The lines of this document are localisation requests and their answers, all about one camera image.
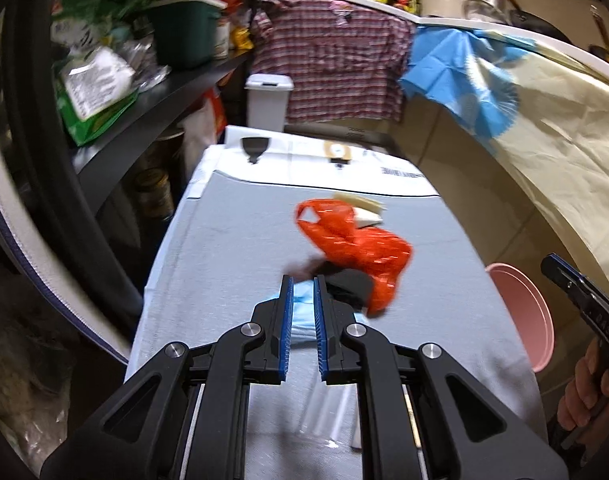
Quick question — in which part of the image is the pink waste bin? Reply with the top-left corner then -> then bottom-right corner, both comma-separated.
485,262 -> 555,373

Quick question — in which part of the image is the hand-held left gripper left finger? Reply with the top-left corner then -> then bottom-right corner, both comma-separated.
39,274 -> 295,480

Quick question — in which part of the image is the green and white snack bag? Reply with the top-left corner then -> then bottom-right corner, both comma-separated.
52,45 -> 140,147

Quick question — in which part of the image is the red printed sack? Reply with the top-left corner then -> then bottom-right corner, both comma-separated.
182,87 -> 228,173

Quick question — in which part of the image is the beige stick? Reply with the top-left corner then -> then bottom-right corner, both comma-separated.
333,192 -> 388,211

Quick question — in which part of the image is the person's right hand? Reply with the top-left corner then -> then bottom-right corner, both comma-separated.
557,332 -> 609,442

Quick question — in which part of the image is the grey ironing board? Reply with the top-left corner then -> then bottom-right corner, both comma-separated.
187,125 -> 440,201

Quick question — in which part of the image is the red plastic bag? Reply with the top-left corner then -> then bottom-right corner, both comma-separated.
295,198 -> 415,318

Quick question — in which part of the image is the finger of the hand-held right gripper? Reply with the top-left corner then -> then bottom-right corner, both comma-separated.
541,253 -> 591,307

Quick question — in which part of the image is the white lidded bin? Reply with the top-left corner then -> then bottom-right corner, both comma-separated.
244,73 -> 295,133

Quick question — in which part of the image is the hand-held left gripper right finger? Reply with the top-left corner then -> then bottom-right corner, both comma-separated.
313,274 -> 570,480

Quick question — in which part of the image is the black shelf rack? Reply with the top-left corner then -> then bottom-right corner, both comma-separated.
0,0 -> 265,301

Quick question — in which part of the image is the light blue face mask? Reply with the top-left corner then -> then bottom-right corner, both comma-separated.
290,280 -> 371,350

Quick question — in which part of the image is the black wok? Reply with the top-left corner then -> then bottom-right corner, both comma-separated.
507,7 -> 570,41

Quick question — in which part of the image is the plaid shirt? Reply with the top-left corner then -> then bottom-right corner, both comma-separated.
249,0 -> 417,122

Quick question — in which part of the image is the metal bowl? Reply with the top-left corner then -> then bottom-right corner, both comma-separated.
461,0 -> 507,23

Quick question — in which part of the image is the metal tin can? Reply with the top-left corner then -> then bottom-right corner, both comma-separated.
134,167 -> 172,218

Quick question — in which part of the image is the blue printed cloth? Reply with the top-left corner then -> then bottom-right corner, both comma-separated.
399,25 -> 537,138

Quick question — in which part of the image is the green storage bin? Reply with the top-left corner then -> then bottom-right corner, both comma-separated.
144,0 -> 228,70

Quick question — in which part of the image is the cream cloth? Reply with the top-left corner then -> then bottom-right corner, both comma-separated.
467,30 -> 609,291

